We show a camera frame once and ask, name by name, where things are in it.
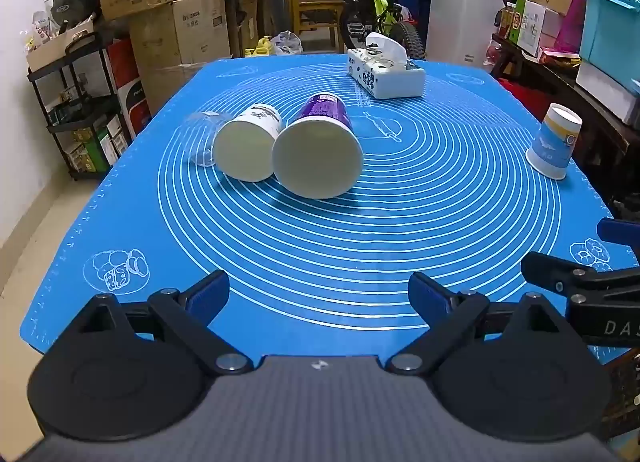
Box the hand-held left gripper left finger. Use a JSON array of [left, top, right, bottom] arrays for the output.
[[74, 269, 253, 377]]

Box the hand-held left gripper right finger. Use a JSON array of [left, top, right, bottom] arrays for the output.
[[387, 272, 576, 376]]

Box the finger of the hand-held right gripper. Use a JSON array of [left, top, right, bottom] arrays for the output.
[[520, 251, 640, 303], [597, 217, 640, 249]]

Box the purple paper cup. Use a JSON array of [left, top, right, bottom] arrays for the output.
[[271, 94, 364, 201]]

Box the blue and white paper cup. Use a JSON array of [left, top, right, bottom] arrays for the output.
[[526, 102, 584, 181]]

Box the clear plastic cup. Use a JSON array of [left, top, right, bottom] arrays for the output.
[[176, 110, 234, 169]]

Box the blue silicone baking mat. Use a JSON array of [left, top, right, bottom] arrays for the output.
[[20, 56, 640, 359]]

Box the dark wooden side table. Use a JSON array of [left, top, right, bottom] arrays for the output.
[[492, 34, 640, 205]]

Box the white flat box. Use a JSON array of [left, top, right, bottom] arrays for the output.
[[575, 59, 640, 123]]

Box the teal plastic storage box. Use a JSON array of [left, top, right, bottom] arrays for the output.
[[579, 0, 640, 80]]

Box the pink gift bag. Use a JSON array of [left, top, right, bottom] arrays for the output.
[[553, 0, 589, 55]]

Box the red and white box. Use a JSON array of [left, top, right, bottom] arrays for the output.
[[104, 38, 152, 141]]

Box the white and green carton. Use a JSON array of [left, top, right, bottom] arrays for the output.
[[514, 0, 547, 58]]

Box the white tissue pack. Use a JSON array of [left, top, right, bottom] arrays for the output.
[[346, 33, 426, 100]]

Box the black metal shelf rack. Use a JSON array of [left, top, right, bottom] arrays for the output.
[[27, 32, 147, 182]]

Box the yellow plastic toy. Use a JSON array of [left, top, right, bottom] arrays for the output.
[[248, 34, 274, 58]]

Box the large brown cardboard box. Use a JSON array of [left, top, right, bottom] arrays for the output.
[[128, 0, 231, 115]]

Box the clear plastic bag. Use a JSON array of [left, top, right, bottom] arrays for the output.
[[270, 30, 304, 57]]

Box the white chest freezer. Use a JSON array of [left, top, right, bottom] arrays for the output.
[[424, 0, 511, 65]]

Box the open box of small goods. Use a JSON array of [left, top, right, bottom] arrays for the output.
[[25, 12, 99, 73]]

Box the black and yellow bicycle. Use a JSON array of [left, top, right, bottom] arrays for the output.
[[309, 0, 427, 61]]

